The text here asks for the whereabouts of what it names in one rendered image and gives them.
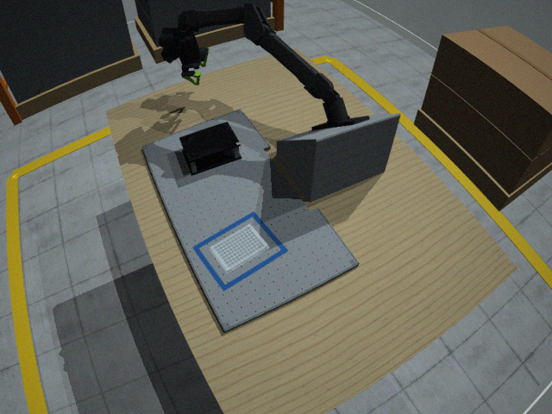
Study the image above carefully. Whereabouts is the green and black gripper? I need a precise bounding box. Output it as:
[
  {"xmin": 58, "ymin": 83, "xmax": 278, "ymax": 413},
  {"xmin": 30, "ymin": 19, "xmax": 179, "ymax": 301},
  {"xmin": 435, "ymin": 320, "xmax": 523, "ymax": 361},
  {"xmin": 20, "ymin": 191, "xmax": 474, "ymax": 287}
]
[{"xmin": 181, "ymin": 45, "xmax": 210, "ymax": 85}]

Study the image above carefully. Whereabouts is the blue tape outline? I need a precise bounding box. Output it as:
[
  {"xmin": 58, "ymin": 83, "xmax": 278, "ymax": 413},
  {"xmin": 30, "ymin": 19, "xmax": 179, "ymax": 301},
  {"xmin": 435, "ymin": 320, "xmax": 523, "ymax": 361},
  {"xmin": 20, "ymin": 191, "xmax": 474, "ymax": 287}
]
[{"xmin": 193, "ymin": 212, "xmax": 288, "ymax": 291}]

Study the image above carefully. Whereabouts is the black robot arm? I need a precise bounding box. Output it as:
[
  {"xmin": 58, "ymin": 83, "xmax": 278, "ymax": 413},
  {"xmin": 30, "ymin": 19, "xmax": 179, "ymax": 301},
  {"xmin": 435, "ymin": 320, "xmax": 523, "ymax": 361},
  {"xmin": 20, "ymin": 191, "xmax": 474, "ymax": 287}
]
[{"xmin": 159, "ymin": 3, "xmax": 370, "ymax": 130}]

